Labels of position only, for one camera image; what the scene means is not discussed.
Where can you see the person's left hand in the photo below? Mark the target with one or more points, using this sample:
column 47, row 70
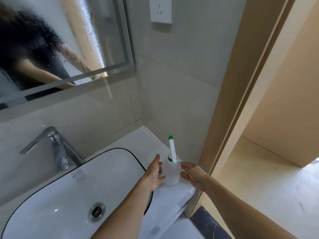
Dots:
column 152, row 177

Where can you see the person's right hand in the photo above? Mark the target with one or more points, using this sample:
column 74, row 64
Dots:
column 198, row 177

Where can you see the person's right thumb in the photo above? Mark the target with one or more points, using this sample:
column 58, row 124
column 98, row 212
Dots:
column 184, row 175

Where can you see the person's left thumb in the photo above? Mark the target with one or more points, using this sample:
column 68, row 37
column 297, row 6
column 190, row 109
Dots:
column 161, row 179

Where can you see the white bottle with green nozzle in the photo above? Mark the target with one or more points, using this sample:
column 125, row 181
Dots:
column 171, row 172

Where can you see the person's right forearm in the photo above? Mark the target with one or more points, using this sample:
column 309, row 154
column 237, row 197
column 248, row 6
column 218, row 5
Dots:
column 239, row 206

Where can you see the person's left forearm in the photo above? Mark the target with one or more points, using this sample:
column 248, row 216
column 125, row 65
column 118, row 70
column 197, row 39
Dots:
column 124, row 211

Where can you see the dark marble door threshold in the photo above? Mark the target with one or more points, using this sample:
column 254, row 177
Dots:
column 206, row 225

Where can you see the chrome sink drain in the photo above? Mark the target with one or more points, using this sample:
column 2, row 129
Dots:
column 97, row 212

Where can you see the small label sticker on sink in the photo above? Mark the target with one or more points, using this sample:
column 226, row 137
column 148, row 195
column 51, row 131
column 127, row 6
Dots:
column 78, row 176

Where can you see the white ceramic sink basin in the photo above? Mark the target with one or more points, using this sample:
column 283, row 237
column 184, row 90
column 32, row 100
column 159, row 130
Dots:
column 62, row 196

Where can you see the chrome faucet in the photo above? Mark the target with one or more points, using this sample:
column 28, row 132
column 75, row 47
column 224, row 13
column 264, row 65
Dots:
column 58, row 151

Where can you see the beige wooden door frame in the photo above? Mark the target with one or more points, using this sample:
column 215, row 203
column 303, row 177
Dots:
column 231, row 84

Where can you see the white wall socket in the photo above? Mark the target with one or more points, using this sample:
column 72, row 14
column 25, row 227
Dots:
column 161, row 9

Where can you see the wall mirror with frosted edge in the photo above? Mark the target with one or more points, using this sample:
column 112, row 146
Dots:
column 62, row 42

